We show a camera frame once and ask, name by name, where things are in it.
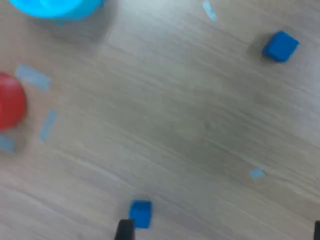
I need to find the blue foam cube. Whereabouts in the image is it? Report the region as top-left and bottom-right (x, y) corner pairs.
(128, 199), (153, 230)
(261, 30), (300, 63)

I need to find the red plastic bin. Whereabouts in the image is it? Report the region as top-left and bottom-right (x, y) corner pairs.
(0, 71), (28, 132)

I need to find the blue plastic bin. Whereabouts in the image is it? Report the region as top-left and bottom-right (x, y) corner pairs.
(8, 0), (107, 21)

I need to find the pale blue tape piece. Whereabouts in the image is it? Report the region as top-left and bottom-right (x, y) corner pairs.
(0, 134), (16, 154)
(15, 63), (53, 92)
(201, 0), (218, 22)
(39, 109), (59, 143)
(249, 168), (266, 180)

